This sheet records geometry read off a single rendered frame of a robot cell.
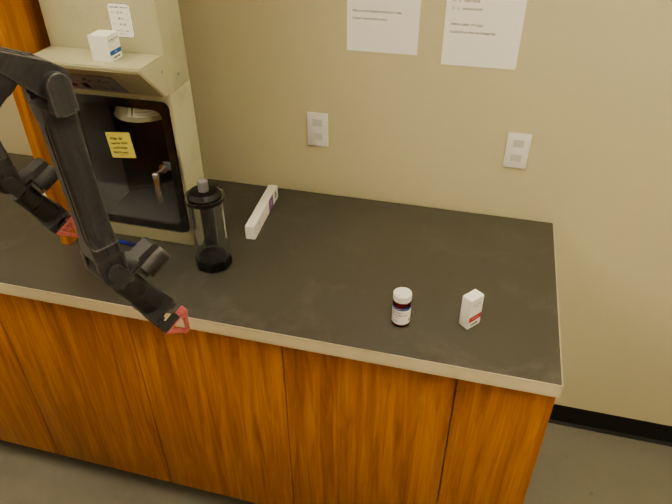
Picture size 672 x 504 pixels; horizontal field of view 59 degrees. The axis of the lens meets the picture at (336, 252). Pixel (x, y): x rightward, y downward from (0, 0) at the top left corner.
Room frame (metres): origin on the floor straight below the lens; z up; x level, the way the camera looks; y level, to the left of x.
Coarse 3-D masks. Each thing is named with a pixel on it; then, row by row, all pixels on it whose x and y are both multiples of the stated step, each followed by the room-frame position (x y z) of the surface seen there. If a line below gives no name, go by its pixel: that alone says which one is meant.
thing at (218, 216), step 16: (224, 192) 1.40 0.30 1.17; (192, 208) 1.34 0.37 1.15; (208, 208) 1.34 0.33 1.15; (192, 224) 1.36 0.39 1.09; (208, 224) 1.34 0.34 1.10; (224, 224) 1.38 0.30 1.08; (208, 240) 1.34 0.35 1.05; (224, 240) 1.37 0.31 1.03; (208, 256) 1.34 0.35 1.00; (224, 256) 1.36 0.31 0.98
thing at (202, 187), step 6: (198, 180) 1.39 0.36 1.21; (204, 180) 1.39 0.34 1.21; (198, 186) 1.38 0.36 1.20; (204, 186) 1.38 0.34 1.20; (210, 186) 1.41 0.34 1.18; (192, 192) 1.38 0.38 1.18; (198, 192) 1.38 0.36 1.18; (204, 192) 1.38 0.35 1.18; (210, 192) 1.38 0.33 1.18; (216, 192) 1.38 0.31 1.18; (192, 198) 1.36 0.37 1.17; (198, 198) 1.35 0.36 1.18; (204, 198) 1.35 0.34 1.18; (210, 198) 1.36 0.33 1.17; (216, 198) 1.36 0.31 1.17
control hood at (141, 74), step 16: (48, 48) 1.53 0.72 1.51; (64, 48) 1.53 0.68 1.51; (80, 48) 1.53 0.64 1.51; (64, 64) 1.42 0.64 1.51; (80, 64) 1.41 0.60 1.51; (96, 64) 1.40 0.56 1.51; (112, 64) 1.40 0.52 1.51; (128, 64) 1.40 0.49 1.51; (144, 64) 1.40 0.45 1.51; (160, 64) 1.45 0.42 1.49; (128, 80) 1.41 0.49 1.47; (144, 80) 1.39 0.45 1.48; (160, 80) 1.44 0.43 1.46; (160, 96) 1.45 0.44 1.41
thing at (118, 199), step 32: (96, 96) 1.52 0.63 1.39; (96, 128) 1.52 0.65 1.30; (128, 128) 1.50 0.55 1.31; (160, 128) 1.47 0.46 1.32; (96, 160) 1.53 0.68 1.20; (128, 160) 1.50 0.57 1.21; (160, 160) 1.48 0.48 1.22; (128, 192) 1.51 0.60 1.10; (128, 224) 1.52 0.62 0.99; (160, 224) 1.49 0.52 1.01
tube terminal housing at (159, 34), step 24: (48, 0) 1.55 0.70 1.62; (72, 0) 1.53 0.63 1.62; (96, 0) 1.51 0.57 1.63; (120, 0) 1.50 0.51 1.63; (144, 0) 1.48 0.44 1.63; (168, 0) 1.54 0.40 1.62; (48, 24) 1.55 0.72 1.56; (72, 24) 1.54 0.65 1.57; (96, 24) 1.52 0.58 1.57; (144, 24) 1.48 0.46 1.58; (168, 24) 1.52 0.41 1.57; (144, 48) 1.49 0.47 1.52; (168, 48) 1.50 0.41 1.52; (168, 72) 1.48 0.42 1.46; (120, 96) 1.51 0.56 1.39; (144, 96) 1.49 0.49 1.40; (168, 96) 1.48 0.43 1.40; (192, 120) 1.56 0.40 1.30; (192, 144) 1.54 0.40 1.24; (192, 168) 1.52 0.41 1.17; (168, 240) 1.50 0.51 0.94; (192, 240) 1.48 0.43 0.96
